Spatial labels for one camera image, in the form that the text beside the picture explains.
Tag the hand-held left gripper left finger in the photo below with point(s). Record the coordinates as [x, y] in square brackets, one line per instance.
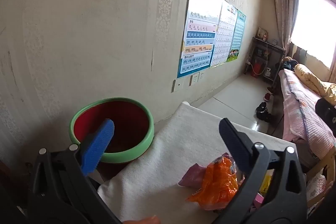
[99, 142]

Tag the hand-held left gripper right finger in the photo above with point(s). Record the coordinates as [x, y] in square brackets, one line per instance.
[236, 148]

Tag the red bin with green rim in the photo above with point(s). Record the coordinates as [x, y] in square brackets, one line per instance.
[131, 121]

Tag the orange snack wrapper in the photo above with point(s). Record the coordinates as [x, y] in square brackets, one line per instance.
[218, 182]

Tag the person's left hand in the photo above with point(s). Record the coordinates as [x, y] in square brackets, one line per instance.
[143, 220]

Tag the bed with pink bedspread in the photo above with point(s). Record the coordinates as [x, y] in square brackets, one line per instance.
[296, 108]

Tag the yellow patterned blanket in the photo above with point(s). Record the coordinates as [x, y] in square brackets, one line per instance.
[315, 79]

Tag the black shoe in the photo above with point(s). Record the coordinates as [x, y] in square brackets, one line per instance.
[266, 117]
[261, 107]

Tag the purple snack wrapper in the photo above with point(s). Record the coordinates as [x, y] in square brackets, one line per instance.
[193, 176]

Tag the wooden chair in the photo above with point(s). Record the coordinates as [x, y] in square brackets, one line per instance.
[319, 167]

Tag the small pink wrapper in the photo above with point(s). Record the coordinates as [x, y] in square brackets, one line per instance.
[258, 199]

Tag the red shoe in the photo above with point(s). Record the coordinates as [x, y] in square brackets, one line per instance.
[267, 97]

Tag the dark clothes pile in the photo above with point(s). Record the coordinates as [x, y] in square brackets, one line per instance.
[289, 64]

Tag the white table cloth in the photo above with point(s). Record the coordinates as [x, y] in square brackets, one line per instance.
[170, 161]

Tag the floral seat cushion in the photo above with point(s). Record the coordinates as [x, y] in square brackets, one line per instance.
[315, 186]

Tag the red bag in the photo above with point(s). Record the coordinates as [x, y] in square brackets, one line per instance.
[257, 69]

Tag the bright window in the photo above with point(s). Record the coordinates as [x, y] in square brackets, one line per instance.
[315, 22]

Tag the metal shelf rack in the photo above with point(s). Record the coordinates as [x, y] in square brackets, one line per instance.
[262, 41]

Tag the small carton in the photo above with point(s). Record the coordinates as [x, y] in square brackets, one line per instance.
[262, 33]

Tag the patterned curtain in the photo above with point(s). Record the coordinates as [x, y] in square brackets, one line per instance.
[284, 8]

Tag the white wall socket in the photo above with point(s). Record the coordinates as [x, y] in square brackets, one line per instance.
[193, 80]
[201, 76]

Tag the white chart wall poster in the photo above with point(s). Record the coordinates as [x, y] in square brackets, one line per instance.
[225, 37]

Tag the teal chart wall poster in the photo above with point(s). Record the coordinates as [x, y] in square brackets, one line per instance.
[238, 35]

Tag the large blue letter wall poster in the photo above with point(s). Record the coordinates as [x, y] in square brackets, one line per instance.
[199, 29]

